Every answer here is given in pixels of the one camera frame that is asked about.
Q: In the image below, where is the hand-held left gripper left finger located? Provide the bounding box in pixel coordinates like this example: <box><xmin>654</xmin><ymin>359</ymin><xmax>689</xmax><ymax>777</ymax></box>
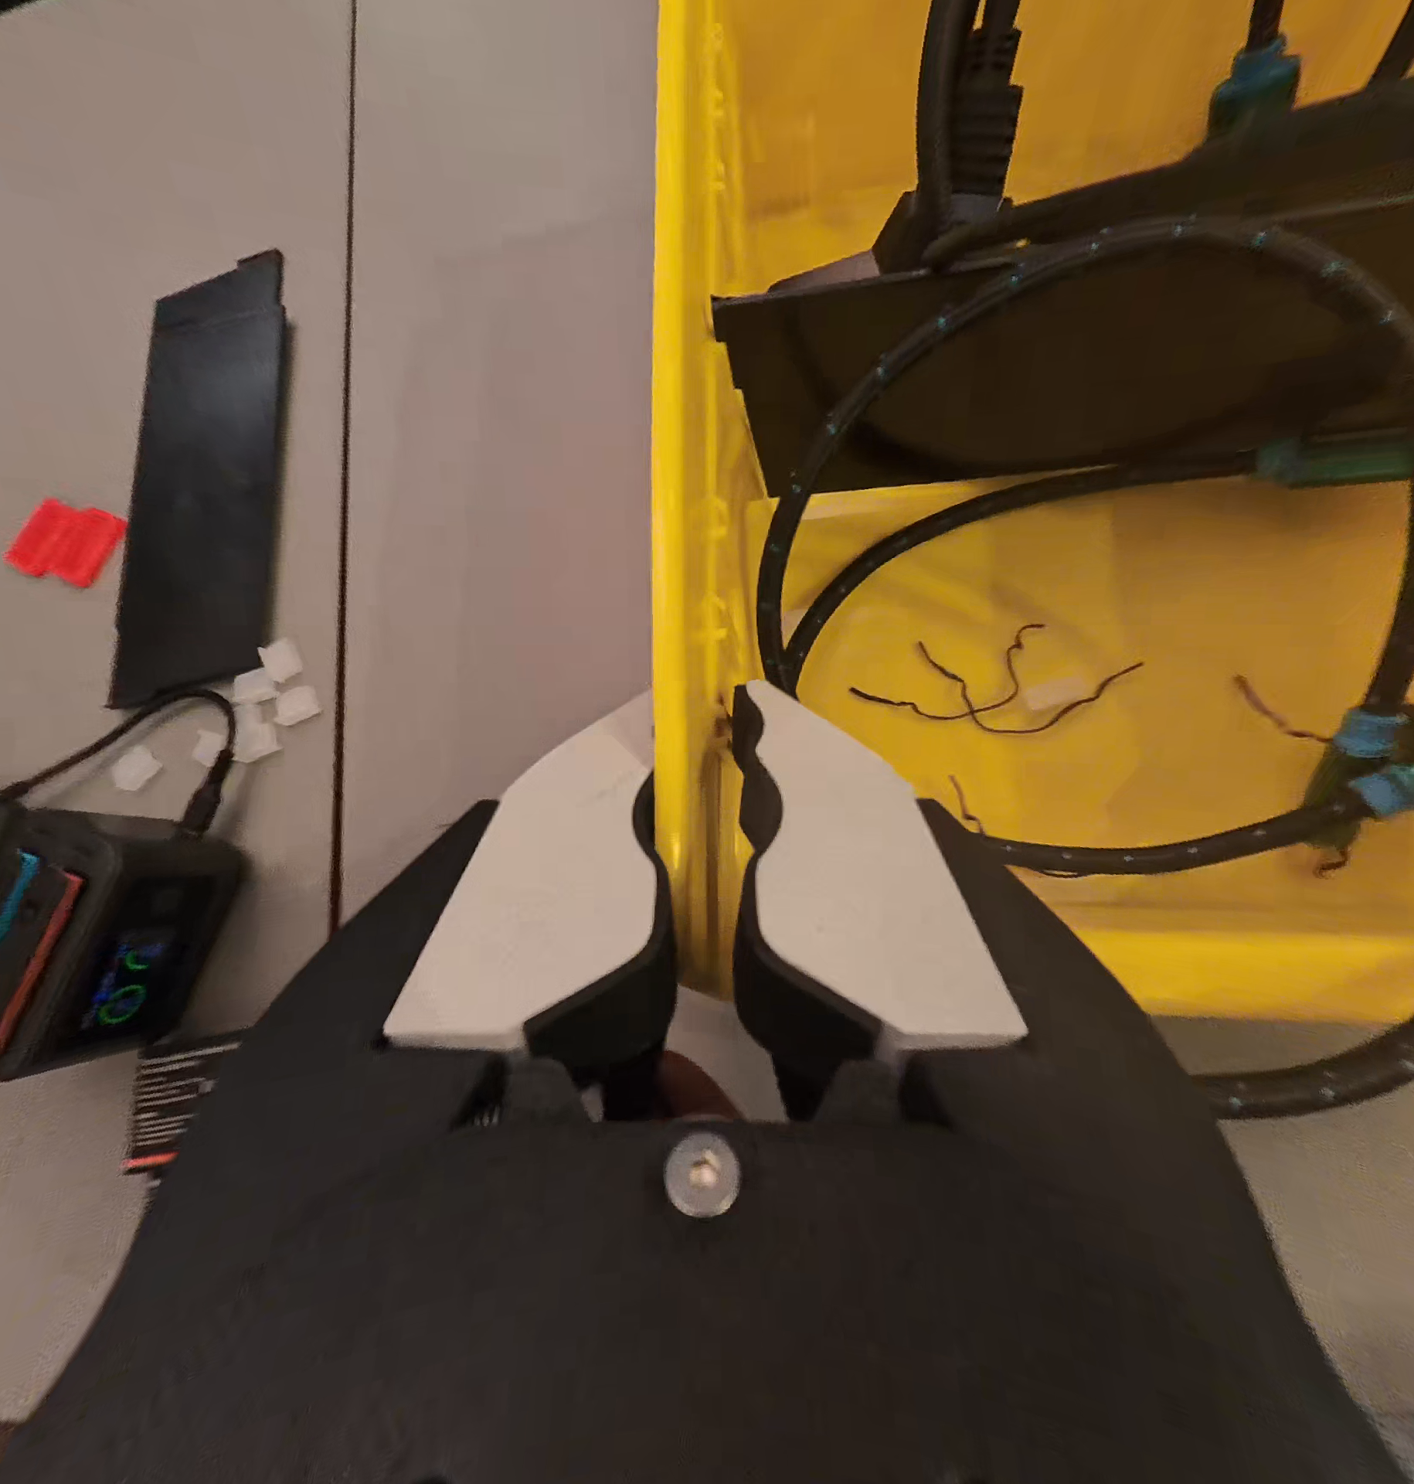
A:
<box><xmin>386</xmin><ymin>692</ymin><xmax>676</xmax><ymax>1057</ymax></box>

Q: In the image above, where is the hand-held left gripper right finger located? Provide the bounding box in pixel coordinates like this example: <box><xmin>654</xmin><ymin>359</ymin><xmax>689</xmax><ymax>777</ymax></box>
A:
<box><xmin>730</xmin><ymin>681</ymin><xmax>1028</xmax><ymax>1068</ymax></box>

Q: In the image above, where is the yellow plastic bin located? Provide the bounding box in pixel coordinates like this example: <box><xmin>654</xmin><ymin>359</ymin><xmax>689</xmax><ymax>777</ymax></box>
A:
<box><xmin>652</xmin><ymin>0</ymin><xmax>1414</xmax><ymax>1027</ymax></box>

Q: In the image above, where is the black braided hdmi cable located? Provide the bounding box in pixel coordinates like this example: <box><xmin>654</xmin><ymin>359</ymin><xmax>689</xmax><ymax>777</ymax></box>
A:
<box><xmin>916</xmin><ymin>0</ymin><xmax>1033</xmax><ymax>233</ymax></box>

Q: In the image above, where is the group of small white pieces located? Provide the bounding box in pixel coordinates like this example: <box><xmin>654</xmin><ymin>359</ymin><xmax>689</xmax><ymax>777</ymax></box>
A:
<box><xmin>109</xmin><ymin>638</ymin><xmax>326</xmax><ymax>795</ymax></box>

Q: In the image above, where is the black device with coloured screen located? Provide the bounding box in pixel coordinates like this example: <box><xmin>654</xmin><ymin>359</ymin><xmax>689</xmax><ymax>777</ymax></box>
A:
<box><xmin>0</xmin><ymin>687</ymin><xmax>250</xmax><ymax>1085</ymax></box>

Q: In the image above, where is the black flat plastic plate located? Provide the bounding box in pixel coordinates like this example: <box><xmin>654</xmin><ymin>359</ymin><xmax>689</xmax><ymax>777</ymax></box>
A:
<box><xmin>109</xmin><ymin>252</ymin><xmax>287</xmax><ymax>709</ymax></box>

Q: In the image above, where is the red plastic clip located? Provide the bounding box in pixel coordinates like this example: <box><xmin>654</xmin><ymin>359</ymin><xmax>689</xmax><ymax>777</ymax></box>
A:
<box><xmin>5</xmin><ymin>498</ymin><xmax>129</xmax><ymax>586</ymax></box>

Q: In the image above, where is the black wire twist tie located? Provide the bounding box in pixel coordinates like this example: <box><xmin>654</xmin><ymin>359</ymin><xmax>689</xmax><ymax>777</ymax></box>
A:
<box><xmin>1229</xmin><ymin>672</ymin><xmax>1340</xmax><ymax>749</ymax></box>
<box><xmin>846</xmin><ymin>618</ymin><xmax>1149</xmax><ymax>739</ymax></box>

